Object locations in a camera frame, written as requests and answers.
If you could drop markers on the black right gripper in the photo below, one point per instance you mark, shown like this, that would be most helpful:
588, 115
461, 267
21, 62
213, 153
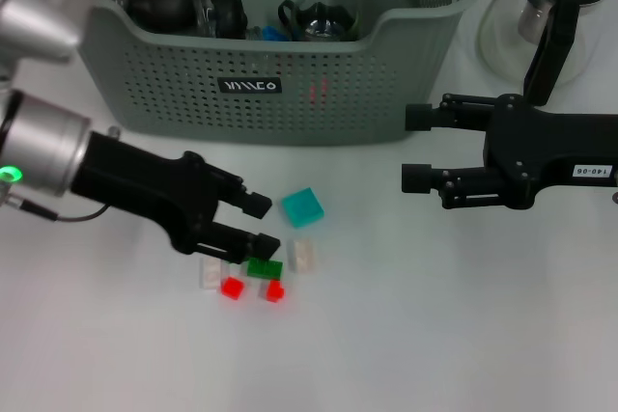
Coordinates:
545, 151

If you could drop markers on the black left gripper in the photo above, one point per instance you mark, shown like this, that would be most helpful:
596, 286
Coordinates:
140, 185

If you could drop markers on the blue square plate brick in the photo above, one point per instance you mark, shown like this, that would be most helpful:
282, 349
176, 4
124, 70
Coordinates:
273, 33

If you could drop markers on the grey perforated storage bin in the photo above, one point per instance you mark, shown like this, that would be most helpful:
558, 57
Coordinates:
309, 108

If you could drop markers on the green building brick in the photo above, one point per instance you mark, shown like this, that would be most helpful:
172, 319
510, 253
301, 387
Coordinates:
265, 269

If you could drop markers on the teal square plate brick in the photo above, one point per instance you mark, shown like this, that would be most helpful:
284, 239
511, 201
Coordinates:
301, 208

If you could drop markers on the translucent white building brick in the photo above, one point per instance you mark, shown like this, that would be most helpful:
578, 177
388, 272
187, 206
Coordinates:
304, 256

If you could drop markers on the small red building brick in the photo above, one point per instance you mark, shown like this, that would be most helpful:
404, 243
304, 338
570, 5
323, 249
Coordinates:
233, 287
275, 291

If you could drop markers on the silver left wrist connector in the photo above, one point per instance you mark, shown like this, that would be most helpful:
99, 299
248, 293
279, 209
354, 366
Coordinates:
114, 132

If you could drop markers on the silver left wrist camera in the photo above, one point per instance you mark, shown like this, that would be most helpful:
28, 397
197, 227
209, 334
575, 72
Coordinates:
43, 11

